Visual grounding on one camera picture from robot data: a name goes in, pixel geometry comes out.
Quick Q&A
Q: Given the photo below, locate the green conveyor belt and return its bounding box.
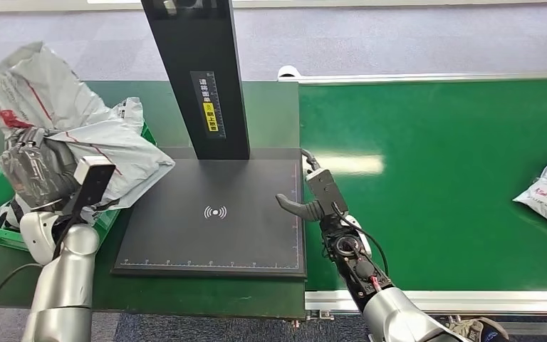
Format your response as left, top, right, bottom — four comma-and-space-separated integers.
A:
299, 79, 547, 293

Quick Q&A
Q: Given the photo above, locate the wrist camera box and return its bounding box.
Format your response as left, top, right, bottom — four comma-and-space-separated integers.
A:
60, 156, 117, 214
305, 168, 350, 217

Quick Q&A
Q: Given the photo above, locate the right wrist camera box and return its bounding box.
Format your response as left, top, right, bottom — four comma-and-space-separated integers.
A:
305, 168, 350, 217

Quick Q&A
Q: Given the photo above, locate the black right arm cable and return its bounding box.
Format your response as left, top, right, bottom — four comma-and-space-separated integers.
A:
331, 202, 390, 279

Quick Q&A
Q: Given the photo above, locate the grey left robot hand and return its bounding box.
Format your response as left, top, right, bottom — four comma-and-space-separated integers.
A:
0, 126, 82, 212

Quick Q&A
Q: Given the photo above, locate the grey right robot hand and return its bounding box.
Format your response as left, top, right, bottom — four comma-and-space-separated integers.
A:
276, 148, 326, 223

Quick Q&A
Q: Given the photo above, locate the person's shoe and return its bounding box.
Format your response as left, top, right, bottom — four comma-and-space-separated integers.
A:
445, 317, 511, 342

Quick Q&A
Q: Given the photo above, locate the yellow and black column label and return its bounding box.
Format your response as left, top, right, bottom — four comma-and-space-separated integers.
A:
189, 71, 227, 140

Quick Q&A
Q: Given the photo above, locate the black scanner column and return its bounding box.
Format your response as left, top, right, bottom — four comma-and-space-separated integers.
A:
140, 0, 251, 162

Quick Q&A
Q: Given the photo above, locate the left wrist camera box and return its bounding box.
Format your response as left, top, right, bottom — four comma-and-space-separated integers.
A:
60, 156, 117, 214

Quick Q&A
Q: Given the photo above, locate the black scanner base plate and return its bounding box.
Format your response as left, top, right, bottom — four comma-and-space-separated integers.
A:
111, 147, 308, 279

